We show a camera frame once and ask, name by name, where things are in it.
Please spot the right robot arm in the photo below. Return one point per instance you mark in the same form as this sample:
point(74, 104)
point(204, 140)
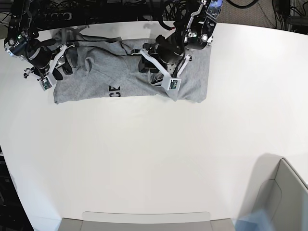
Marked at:
point(22, 27)

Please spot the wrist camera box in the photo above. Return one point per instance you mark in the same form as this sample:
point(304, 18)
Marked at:
point(47, 82)
point(170, 83)

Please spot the grey T-shirt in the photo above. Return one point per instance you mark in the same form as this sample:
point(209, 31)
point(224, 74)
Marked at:
point(104, 67)

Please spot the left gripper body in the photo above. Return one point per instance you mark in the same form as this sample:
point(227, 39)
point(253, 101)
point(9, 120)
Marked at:
point(165, 53)

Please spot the grey bin at right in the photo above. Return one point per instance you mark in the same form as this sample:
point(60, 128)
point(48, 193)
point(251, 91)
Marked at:
point(282, 202)

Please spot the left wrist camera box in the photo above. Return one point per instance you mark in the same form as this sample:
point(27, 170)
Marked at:
point(170, 83)

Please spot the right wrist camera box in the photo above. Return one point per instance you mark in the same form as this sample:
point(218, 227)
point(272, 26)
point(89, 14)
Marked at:
point(47, 82)

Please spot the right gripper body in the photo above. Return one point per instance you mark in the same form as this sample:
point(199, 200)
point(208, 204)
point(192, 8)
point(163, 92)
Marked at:
point(43, 59)

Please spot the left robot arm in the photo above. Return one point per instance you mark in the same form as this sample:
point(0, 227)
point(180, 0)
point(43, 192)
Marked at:
point(195, 28)

